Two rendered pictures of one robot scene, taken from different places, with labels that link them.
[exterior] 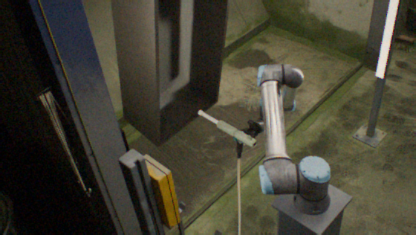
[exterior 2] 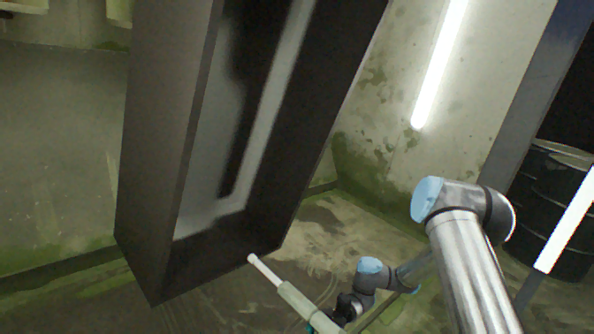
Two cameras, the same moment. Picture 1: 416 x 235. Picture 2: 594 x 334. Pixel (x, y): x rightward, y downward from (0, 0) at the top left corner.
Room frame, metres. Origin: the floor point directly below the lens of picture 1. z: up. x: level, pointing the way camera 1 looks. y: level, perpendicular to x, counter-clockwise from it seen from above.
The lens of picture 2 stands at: (1.36, 0.10, 1.34)
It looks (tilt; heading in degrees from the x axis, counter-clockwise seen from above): 21 degrees down; 354
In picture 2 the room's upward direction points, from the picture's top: 11 degrees clockwise
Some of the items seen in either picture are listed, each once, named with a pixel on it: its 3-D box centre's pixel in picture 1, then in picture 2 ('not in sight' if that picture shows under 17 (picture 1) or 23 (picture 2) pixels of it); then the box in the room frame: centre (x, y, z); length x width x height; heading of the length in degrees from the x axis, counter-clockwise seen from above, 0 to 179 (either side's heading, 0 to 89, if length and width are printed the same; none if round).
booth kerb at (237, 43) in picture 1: (177, 84); (224, 218); (3.28, 0.22, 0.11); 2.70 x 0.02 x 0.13; 132
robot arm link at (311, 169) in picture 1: (312, 177); not in sight; (1.43, -0.49, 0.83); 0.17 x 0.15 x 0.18; 84
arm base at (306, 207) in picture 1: (312, 194); not in sight; (1.43, -0.49, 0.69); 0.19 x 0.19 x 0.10
